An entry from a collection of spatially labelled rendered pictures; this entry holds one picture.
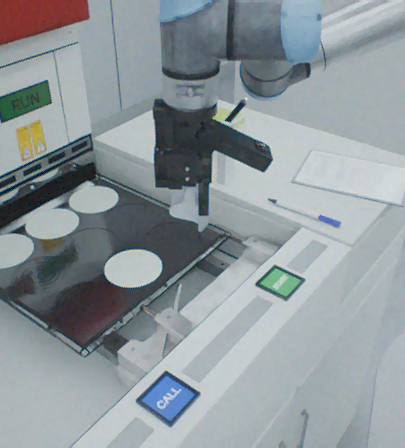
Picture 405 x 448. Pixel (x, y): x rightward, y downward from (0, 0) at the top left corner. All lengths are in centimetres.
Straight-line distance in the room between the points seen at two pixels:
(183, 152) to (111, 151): 47
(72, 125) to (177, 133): 47
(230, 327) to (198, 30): 39
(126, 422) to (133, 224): 48
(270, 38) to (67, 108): 60
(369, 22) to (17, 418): 75
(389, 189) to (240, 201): 28
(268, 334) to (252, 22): 40
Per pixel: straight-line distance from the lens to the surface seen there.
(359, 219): 98
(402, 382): 92
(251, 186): 103
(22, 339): 97
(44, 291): 93
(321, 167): 111
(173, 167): 75
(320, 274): 85
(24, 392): 90
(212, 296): 91
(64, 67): 114
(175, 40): 68
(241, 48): 67
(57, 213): 110
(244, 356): 72
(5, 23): 99
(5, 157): 110
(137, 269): 94
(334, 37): 81
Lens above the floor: 151
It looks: 37 degrees down
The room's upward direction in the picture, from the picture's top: straight up
